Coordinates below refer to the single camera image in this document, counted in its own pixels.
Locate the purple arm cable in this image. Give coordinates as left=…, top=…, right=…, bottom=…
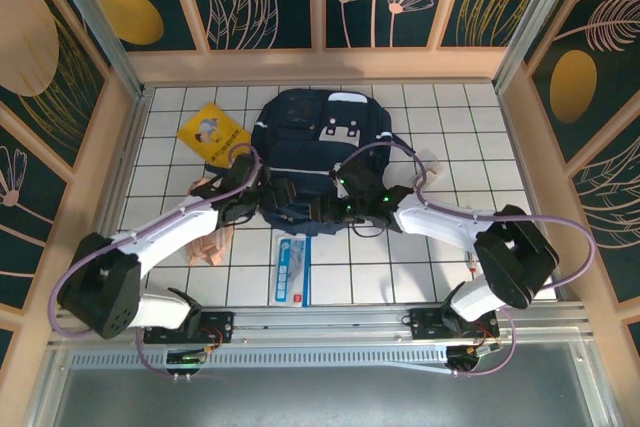
left=52, top=142, right=264, bottom=381
left=342, top=141, right=598, bottom=379

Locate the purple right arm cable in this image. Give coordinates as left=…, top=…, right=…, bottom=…
left=342, top=141, right=598, bottom=379

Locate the navy blue student backpack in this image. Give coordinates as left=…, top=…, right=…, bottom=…
left=251, top=88, right=402, bottom=239

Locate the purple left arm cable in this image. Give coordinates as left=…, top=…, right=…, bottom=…
left=52, top=142, right=264, bottom=381

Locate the yellow cartoon cover book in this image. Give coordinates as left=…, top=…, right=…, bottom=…
left=176, top=102, right=252, bottom=169

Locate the aluminium table side rail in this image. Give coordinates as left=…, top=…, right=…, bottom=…
left=79, top=86, right=154, bottom=311
left=494, top=86, right=574, bottom=303

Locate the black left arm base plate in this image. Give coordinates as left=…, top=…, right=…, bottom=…
left=143, top=311, right=235, bottom=346

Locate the slotted grey cable duct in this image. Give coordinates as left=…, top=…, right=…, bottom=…
left=69, top=348, right=451, bottom=369

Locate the grey metal shelf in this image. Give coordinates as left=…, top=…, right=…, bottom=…
left=27, top=341, right=619, bottom=427

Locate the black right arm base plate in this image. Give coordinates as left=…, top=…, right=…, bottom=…
left=409, top=307, right=501, bottom=343

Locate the aluminium mounting rail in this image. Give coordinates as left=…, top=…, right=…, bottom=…
left=49, top=302, right=589, bottom=348

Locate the aluminium frame post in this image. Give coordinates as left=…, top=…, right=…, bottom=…
left=492, top=0, right=587, bottom=96
left=42, top=0, right=151, bottom=103

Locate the blue white stationery set pack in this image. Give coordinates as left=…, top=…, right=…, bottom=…
left=268, top=234, right=313, bottom=308

